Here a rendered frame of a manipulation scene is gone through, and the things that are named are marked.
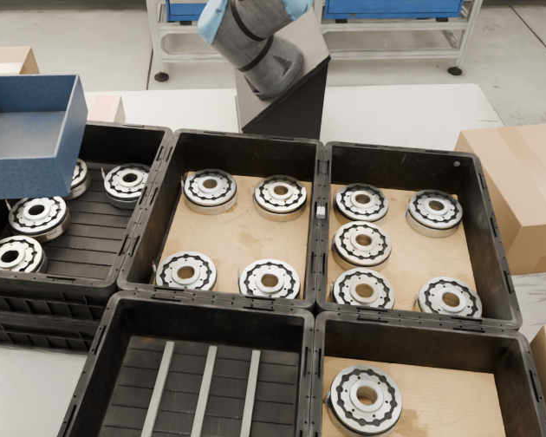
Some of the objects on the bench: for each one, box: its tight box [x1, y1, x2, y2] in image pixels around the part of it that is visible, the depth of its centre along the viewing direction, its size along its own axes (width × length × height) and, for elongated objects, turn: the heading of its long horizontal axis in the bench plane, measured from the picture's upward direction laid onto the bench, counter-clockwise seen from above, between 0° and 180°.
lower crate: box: [0, 312, 100, 355], centre depth 105 cm, size 40×30×12 cm
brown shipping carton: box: [453, 124, 546, 276], centre depth 116 cm, size 30×22×16 cm
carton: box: [84, 95, 126, 123], centre depth 138 cm, size 16×12×8 cm
